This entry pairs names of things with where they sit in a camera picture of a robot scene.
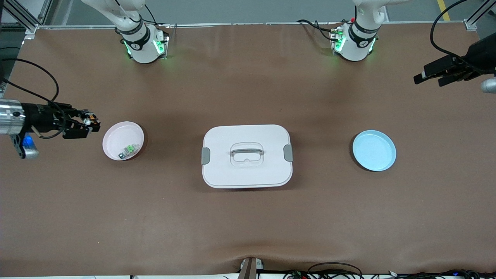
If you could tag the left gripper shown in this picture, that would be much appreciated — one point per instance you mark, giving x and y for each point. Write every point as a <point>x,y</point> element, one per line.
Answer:
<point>479,56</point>

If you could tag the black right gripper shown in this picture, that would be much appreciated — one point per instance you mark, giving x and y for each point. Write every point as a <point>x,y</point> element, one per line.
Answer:
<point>40,116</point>

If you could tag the orange switch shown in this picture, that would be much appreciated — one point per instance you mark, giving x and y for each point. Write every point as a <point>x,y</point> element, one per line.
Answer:
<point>91,117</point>

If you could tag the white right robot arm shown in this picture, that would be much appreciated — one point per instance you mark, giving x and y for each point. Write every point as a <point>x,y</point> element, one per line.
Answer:
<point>141,50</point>

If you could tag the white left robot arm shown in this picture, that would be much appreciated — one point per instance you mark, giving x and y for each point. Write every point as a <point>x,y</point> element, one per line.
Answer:
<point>354,48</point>

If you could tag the white lidded box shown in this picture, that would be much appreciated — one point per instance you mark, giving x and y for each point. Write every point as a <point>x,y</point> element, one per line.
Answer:
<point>248,174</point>

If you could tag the pink round plate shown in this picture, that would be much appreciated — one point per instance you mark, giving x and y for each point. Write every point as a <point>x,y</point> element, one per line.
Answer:
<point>114,139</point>

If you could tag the blue round plate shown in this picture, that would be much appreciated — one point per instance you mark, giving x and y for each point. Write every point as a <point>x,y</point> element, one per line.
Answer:
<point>374,151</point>

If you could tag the aluminium frame post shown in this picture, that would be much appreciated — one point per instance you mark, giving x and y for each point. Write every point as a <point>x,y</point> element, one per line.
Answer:
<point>31,24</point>
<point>471,24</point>

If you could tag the green switch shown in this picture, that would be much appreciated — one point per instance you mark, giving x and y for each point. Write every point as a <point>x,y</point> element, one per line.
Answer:
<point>129,150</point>

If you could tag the metal table edge rail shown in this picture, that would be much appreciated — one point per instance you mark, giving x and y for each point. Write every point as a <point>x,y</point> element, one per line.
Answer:
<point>252,24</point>

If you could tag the metal table clamp bracket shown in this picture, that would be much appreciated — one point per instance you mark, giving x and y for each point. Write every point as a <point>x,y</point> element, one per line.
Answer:
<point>250,269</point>

